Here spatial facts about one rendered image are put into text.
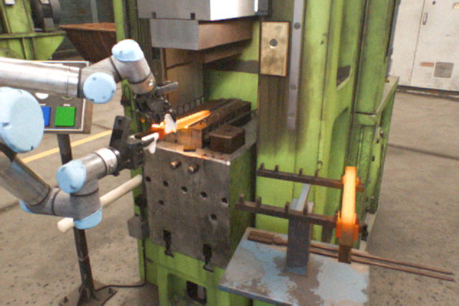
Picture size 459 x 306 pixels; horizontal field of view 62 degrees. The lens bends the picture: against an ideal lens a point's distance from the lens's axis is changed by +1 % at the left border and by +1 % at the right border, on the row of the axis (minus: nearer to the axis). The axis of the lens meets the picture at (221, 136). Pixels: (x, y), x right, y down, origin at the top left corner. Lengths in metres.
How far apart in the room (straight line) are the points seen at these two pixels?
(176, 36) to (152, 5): 0.14
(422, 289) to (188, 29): 1.77
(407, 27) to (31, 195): 5.89
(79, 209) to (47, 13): 5.70
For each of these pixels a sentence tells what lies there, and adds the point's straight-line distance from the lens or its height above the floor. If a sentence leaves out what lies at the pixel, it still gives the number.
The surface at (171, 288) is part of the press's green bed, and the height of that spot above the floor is 0.23.
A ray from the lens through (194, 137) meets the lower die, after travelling 1.38.
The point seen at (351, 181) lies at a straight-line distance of 1.13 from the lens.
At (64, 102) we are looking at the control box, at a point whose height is 1.05.
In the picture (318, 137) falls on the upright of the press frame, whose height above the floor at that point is 0.98.
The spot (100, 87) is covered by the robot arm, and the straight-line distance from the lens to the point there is 0.97.
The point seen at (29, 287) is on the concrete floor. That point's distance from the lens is 2.38.
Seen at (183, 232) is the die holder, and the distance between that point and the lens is 1.53.
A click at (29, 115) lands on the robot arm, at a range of 0.79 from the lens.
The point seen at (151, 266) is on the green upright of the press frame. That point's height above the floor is 0.13.
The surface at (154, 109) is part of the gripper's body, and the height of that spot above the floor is 1.11.
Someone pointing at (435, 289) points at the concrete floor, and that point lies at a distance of 2.40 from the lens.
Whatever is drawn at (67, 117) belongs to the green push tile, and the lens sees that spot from 1.56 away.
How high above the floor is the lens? 1.44
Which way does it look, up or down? 20 degrees down
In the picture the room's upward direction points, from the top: 1 degrees counter-clockwise
